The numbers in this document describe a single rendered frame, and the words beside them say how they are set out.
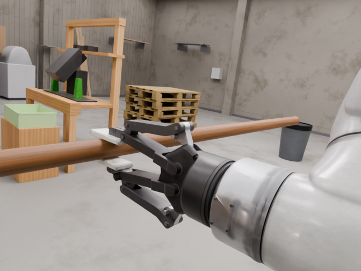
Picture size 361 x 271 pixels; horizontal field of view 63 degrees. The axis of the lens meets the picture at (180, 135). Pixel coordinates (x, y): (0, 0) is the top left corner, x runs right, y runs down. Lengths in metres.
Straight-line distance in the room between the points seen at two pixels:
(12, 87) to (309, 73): 8.14
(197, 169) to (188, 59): 11.17
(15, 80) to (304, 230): 8.85
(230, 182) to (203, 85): 10.67
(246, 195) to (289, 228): 0.04
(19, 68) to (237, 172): 8.80
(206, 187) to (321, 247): 0.11
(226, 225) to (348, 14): 9.09
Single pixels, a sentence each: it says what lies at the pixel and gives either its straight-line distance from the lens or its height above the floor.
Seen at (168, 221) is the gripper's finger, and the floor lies 1.14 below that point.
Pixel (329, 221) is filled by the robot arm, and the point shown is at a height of 1.22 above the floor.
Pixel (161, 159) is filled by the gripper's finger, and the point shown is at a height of 1.21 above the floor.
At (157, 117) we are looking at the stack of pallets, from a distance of 5.06.
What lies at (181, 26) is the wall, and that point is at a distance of 11.90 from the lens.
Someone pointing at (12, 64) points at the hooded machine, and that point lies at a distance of 8.92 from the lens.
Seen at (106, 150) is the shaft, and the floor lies 1.19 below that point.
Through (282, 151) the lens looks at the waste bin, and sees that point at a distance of 5.51.
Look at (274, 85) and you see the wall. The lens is 9.60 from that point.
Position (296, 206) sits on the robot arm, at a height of 1.22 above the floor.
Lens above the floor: 1.32
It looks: 13 degrees down
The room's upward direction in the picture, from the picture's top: 7 degrees clockwise
